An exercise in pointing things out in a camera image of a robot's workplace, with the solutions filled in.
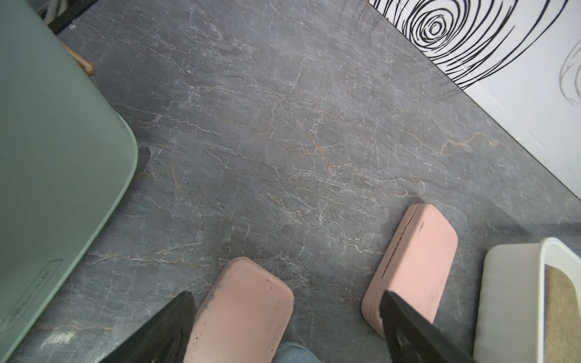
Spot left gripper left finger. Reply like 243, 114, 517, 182
101, 291, 196, 363

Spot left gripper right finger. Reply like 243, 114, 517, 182
380, 291, 474, 363

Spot pink glasses case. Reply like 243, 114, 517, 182
361, 204, 458, 337
184, 257, 294, 362

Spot light blue glasses case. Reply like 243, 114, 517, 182
272, 342, 321, 363

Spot tan fabric glasses case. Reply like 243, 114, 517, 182
543, 265, 580, 362

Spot white plastic storage tray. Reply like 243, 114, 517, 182
473, 237, 580, 362

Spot mint green toaster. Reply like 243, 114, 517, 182
1, 1, 138, 361

